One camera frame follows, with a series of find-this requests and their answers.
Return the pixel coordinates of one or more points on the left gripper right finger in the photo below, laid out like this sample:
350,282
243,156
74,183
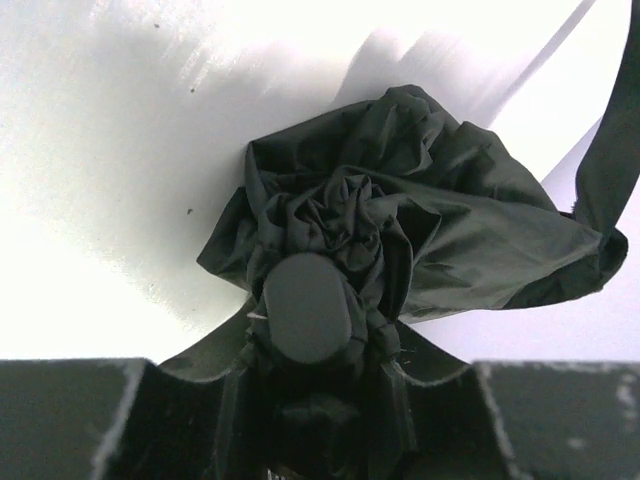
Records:
441,418

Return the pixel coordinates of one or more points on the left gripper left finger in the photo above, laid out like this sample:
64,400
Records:
130,418

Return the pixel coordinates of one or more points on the black folding umbrella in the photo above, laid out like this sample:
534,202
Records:
388,210

